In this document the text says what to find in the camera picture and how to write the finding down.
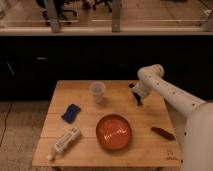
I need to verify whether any wooden table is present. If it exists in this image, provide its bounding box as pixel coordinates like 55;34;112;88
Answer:
32;80;181;167

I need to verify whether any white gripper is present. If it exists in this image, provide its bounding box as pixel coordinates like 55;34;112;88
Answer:
130;81;152;98

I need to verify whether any black office chair right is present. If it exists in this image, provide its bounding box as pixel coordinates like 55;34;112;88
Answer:
92;0;113;14

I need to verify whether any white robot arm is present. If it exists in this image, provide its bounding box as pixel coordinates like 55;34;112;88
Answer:
133;64;213;171

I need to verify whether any white tube bottle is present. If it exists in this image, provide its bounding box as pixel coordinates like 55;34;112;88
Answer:
46;127;81;161

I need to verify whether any blue sponge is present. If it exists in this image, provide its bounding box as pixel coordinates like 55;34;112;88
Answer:
61;104;81;123

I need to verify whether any black office chair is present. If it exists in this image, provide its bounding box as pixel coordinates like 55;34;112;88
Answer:
35;0;78;24
92;0;113;14

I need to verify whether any black office chair left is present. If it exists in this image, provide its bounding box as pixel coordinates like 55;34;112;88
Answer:
35;0;78;24

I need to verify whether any translucent white cup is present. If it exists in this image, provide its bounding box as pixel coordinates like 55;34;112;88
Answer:
89;81;106;103

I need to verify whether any orange ceramic bowl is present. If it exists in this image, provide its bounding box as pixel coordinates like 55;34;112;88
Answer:
96;114;132;150

